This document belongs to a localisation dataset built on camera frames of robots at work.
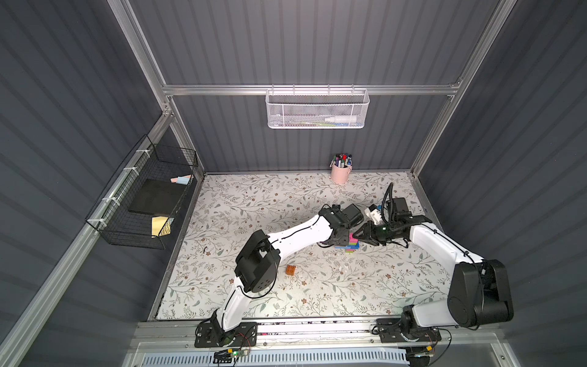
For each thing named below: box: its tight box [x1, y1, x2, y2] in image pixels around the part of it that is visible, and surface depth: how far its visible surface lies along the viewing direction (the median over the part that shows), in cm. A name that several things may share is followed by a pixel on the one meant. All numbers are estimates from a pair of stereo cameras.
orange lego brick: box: [285, 264, 296, 277], surface depth 88 cm
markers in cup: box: [329, 152, 353, 169], surface depth 111 cm
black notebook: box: [128, 178, 187, 217], surface depth 76 cm
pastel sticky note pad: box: [169, 174, 192, 186], surface depth 84 cm
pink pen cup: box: [330, 164, 353, 185], surface depth 117 cm
